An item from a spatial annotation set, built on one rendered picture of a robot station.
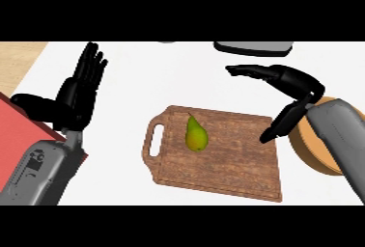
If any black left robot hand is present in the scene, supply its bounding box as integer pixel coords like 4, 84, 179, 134
10, 41, 109, 132

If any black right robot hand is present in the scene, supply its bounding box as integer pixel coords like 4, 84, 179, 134
223, 64, 328, 145

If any orange round pot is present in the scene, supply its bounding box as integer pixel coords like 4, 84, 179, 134
287, 96, 365, 177

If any green yellow pear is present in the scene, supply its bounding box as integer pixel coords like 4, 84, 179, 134
183, 113, 210, 152

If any brown wooden cutting board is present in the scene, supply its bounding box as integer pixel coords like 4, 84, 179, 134
142, 104, 284, 203

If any red flat box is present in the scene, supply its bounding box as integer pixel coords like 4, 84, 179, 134
0, 92, 89, 191

